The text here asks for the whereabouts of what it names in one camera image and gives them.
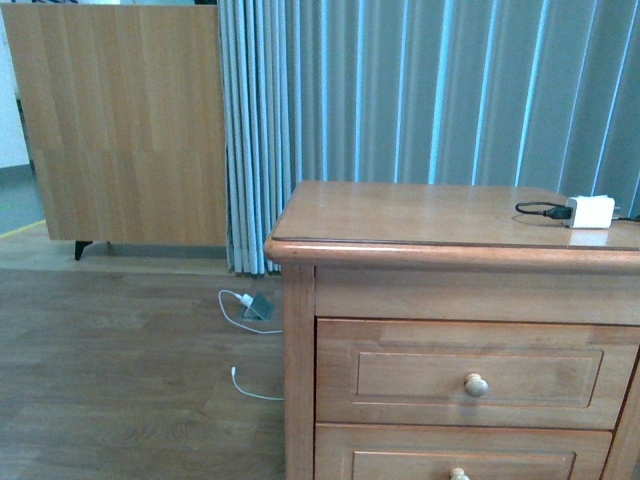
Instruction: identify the white floor charger plug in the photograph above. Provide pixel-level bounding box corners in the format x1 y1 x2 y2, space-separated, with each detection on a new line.
236 294 254 308

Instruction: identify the black usb cable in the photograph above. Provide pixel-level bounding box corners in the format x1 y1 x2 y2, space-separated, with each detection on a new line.
514 201 640 223

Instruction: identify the drawer round knob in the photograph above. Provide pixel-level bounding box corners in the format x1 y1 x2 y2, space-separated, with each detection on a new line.
464 373 490 398
449 468 470 480

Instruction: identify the white charger adapter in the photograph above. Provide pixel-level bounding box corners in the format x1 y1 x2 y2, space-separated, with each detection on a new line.
564 195 615 229

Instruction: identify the grey blue curtain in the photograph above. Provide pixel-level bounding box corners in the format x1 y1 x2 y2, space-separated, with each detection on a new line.
219 1 639 274

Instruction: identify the wooden drawer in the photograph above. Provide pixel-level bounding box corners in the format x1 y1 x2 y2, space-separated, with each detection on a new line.
316 319 639 430
314 423 611 479

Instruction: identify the wooden nightstand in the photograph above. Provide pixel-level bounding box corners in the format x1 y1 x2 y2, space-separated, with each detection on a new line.
264 182 639 479

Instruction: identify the grey floor socket box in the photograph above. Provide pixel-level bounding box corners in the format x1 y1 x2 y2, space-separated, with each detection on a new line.
241 294 274 321

